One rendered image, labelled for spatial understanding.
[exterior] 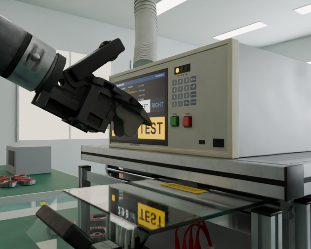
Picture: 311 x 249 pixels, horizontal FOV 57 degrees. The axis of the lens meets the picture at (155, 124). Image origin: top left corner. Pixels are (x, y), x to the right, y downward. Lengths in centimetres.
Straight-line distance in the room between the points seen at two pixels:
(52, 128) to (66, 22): 194
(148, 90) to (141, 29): 137
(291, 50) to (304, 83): 702
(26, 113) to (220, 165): 491
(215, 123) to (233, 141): 5
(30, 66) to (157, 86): 31
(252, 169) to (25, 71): 35
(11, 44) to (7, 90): 482
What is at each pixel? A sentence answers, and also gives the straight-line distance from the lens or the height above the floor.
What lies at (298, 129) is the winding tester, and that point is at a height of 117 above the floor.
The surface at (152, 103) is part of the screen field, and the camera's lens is 66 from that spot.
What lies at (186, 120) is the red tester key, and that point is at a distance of 57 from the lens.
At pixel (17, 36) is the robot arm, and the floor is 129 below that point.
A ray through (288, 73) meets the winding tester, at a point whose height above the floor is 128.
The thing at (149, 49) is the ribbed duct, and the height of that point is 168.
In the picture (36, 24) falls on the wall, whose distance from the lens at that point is 561.
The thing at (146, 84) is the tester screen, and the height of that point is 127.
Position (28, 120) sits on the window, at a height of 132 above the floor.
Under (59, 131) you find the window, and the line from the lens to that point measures 542.
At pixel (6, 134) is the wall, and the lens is 521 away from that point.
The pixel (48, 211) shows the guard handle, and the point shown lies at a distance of 40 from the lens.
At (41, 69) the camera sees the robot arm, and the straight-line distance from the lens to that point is 44.
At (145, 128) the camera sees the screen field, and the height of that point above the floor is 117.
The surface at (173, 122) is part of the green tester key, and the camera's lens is 59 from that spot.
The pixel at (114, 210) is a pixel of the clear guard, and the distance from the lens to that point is 37.
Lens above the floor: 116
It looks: 1 degrees up
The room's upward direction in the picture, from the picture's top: straight up
